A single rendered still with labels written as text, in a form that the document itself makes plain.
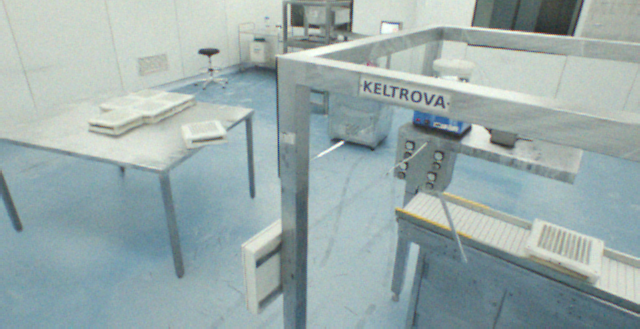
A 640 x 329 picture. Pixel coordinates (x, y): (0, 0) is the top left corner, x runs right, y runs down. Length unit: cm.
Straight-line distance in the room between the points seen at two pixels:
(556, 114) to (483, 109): 11
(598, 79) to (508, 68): 117
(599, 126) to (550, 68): 592
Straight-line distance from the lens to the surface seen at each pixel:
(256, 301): 126
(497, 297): 188
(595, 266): 172
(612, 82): 673
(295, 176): 102
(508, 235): 184
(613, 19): 655
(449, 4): 663
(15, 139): 304
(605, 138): 72
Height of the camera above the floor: 181
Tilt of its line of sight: 25 degrees down
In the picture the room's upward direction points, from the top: 2 degrees clockwise
